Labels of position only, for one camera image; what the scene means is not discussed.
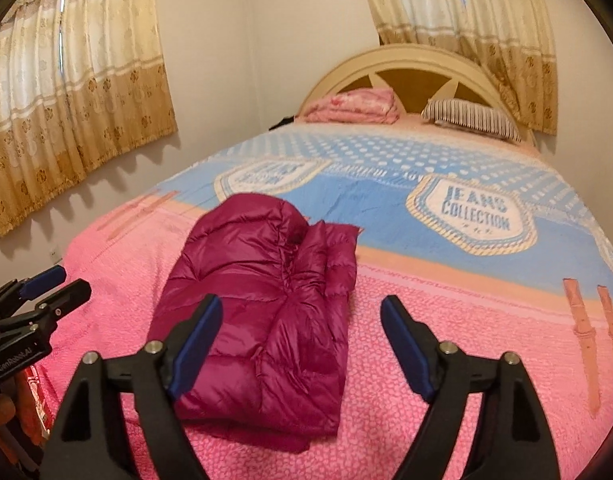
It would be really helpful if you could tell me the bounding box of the pink bed sheet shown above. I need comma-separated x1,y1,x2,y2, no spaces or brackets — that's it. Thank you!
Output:
296,112,542,156

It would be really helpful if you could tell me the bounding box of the cream wooden headboard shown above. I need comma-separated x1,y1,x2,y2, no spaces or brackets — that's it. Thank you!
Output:
297,44,537,146

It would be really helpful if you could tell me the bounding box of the beige floral window curtain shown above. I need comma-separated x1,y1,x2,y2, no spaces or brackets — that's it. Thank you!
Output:
355,0,559,136
0,0,178,240

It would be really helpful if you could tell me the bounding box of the magenta puffer jacket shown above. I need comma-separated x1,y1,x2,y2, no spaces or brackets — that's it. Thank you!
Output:
147,192,362,453

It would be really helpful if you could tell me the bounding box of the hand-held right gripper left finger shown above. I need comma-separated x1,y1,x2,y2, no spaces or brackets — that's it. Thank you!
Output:
45,294,224,480

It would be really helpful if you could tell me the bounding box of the striped pillow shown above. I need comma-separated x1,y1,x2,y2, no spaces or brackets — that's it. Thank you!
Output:
421,99,523,142

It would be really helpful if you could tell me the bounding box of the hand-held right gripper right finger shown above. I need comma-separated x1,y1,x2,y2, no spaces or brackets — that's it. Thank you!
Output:
380,295,562,480

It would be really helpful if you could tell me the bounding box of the pink and blue printed blanket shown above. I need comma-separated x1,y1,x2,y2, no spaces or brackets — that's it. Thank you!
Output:
36,122,613,480

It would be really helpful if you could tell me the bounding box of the folded pink floral quilt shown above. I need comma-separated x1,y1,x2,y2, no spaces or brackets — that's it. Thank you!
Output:
302,86,401,125

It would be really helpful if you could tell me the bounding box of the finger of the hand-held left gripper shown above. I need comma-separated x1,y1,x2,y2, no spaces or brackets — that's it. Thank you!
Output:
0,266,67,312
0,280,92,333

